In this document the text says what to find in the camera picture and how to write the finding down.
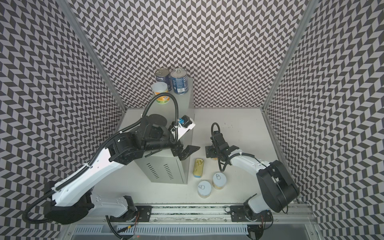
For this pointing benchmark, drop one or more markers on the blue label tin can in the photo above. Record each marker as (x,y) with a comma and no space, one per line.
(179,80)

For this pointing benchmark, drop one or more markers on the grey metal cabinet box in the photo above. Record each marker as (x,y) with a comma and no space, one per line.
(163,167)

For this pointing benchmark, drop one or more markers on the left aluminium corner post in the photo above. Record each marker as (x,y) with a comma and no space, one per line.
(69,14)

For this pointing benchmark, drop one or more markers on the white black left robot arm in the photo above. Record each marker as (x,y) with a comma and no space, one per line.
(73,199)

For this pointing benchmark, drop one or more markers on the white lid can front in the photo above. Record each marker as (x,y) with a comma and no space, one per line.
(204,189)

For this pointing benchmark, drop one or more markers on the tomato can dark label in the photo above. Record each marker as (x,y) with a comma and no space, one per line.
(163,75)

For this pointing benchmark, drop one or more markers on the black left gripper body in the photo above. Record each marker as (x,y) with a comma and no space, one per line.
(176,148)

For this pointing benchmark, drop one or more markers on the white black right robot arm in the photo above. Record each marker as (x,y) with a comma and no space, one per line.
(278,189)

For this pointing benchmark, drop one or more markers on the gold rectangular sardine tin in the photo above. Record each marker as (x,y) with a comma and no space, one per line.
(198,168)

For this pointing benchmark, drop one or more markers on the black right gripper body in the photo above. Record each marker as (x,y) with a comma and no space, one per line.
(217,149)

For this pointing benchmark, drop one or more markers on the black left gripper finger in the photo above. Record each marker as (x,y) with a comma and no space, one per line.
(189,150)
(183,156)

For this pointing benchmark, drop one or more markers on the right aluminium corner post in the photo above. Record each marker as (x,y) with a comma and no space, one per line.
(309,11)

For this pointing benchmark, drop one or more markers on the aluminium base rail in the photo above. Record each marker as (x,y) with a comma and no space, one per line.
(198,221)

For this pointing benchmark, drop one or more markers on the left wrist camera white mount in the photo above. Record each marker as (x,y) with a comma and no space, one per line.
(181,127)

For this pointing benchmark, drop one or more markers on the aluminium corner post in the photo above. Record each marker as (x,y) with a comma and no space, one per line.
(309,11)
(69,14)

